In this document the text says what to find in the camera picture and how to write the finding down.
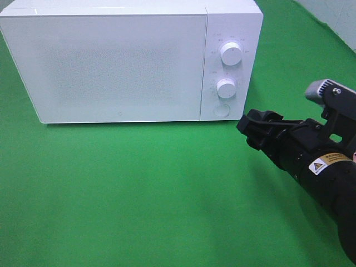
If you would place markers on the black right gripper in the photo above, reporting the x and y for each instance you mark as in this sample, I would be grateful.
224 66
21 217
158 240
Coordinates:
304 146

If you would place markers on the round white door button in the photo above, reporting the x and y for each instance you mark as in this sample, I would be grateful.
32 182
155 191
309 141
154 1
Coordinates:
222 110

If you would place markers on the white microwave door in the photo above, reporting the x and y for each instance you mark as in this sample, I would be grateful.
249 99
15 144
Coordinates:
80 69

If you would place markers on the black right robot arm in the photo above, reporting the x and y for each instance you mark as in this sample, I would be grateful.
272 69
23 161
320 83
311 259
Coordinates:
333 190

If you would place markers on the lower white microwave knob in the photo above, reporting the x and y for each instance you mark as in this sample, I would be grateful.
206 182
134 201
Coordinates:
226 88

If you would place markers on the white microwave knob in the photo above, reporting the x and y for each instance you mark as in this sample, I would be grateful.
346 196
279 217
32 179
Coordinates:
226 88
231 53

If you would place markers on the upper white microwave knob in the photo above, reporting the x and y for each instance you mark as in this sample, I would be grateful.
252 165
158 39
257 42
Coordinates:
231 53

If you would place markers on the green table cloth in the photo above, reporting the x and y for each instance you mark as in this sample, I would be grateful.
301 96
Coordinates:
148 194

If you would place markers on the white microwave oven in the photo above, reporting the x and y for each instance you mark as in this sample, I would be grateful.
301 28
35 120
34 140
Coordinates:
239 21

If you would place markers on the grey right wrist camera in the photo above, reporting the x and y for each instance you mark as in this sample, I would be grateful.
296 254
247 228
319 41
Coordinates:
338 103

